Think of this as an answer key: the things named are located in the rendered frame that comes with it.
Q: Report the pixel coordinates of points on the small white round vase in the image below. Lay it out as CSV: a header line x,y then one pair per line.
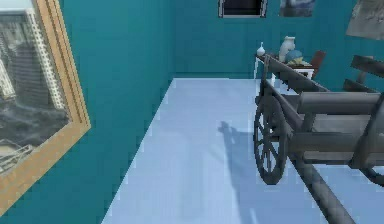
x,y
261,51

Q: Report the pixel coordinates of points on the tall white porcelain vase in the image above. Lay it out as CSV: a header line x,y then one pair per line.
x,y
286,48

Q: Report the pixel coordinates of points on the blue round object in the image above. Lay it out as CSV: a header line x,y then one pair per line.
x,y
294,56

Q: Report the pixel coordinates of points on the white table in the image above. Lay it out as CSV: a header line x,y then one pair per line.
x,y
305,70

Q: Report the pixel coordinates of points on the grey wooden cart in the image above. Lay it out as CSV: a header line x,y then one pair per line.
x,y
320,120

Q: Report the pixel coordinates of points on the dark red chair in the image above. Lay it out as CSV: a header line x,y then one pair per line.
x,y
317,61

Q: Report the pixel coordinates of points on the wood-framed city picture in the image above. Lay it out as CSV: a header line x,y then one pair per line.
x,y
30,90

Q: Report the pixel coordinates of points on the blue grey wall picture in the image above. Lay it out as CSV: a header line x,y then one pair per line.
x,y
296,7

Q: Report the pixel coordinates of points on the grey wall poster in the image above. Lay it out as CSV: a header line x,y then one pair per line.
x,y
366,18

